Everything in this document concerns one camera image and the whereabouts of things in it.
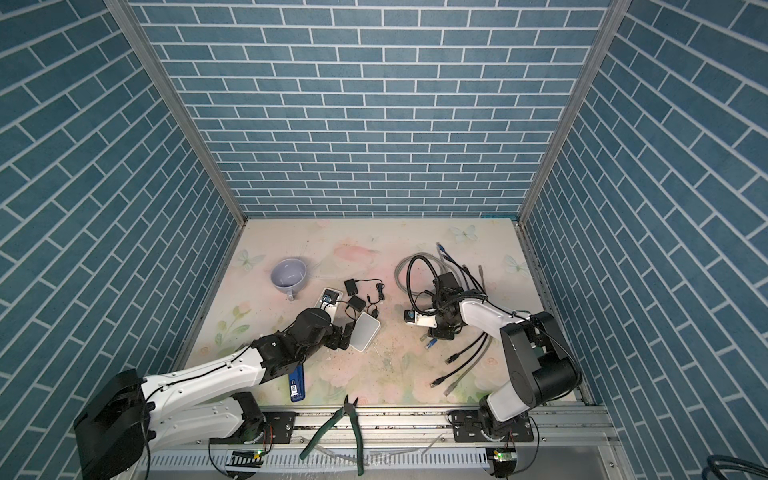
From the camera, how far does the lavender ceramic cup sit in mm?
955

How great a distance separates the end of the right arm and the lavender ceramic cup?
0.46 metres

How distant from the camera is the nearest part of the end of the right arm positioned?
0.67m
